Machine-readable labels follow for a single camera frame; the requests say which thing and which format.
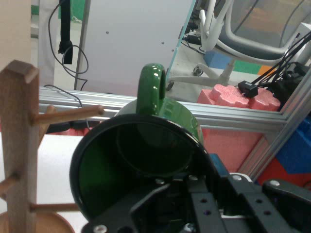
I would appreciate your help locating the white office chair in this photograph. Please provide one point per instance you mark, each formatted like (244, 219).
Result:
(209, 34)

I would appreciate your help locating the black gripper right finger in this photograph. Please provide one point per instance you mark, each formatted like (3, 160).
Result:
(255, 208)

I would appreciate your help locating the beige panel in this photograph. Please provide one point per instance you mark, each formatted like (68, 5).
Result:
(14, 29)

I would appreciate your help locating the white panel board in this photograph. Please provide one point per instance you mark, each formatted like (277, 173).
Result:
(133, 36)

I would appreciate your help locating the small black adapter box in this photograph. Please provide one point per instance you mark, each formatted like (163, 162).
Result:
(247, 88)

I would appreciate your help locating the green ceramic mug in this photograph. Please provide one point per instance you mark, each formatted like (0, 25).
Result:
(148, 92)

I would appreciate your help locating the pink foam block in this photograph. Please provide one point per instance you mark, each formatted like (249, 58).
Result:
(226, 97)

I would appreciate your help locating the grey metal pole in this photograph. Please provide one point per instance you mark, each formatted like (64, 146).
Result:
(82, 43)

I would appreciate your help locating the wooden mug tree stand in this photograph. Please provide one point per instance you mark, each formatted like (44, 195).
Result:
(14, 121)

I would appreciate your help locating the blue box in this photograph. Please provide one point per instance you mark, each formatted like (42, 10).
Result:
(298, 150)

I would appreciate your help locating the aluminium frame rail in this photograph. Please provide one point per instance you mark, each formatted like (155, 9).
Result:
(218, 114)

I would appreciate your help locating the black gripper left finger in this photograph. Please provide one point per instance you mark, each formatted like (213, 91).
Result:
(155, 208)

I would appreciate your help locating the aluminium frame strut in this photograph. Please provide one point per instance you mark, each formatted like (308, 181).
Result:
(267, 145)

